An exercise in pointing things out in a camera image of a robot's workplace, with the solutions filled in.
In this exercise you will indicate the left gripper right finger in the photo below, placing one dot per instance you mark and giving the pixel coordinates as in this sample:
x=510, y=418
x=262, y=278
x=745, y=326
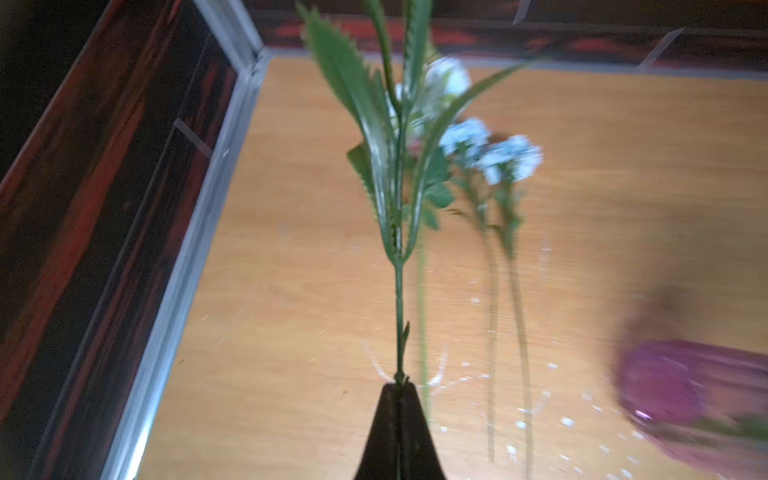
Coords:
x=418, y=458

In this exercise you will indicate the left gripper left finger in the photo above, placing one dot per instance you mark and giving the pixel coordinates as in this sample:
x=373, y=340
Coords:
x=381, y=456

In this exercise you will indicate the purple glass vase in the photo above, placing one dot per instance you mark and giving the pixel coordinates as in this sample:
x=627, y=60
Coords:
x=678, y=382

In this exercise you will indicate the light blue carnation stem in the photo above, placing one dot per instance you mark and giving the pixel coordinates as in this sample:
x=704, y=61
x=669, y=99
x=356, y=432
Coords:
x=464, y=145
x=504, y=165
x=382, y=103

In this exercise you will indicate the blue white flower spray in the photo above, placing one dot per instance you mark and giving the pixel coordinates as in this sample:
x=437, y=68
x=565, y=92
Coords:
x=446, y=80

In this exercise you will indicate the red pink white rose bouquet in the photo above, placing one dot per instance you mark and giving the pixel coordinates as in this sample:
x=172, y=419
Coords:
x=708, y=431

